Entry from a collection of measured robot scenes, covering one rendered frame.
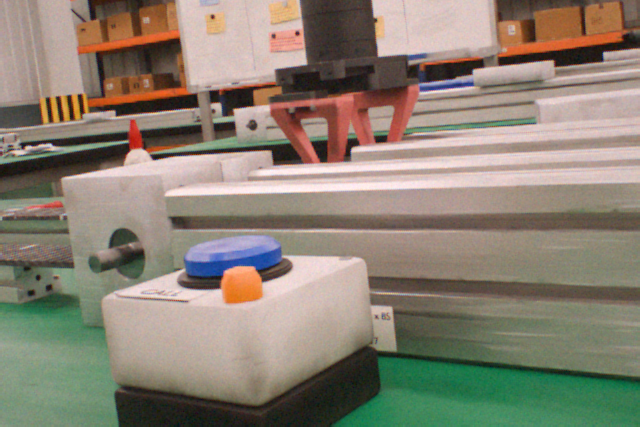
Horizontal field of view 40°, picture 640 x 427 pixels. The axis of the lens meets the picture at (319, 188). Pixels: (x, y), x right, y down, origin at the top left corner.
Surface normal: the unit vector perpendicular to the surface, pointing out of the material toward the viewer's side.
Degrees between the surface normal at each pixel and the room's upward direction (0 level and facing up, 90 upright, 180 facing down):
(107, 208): 90
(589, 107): 90
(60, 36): 90
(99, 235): 90
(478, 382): 0
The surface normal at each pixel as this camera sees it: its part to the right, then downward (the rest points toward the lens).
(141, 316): -0.58, 0.16
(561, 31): -0.43, 0.29
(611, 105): -0.19, 0.14
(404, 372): -0.11, -0.99
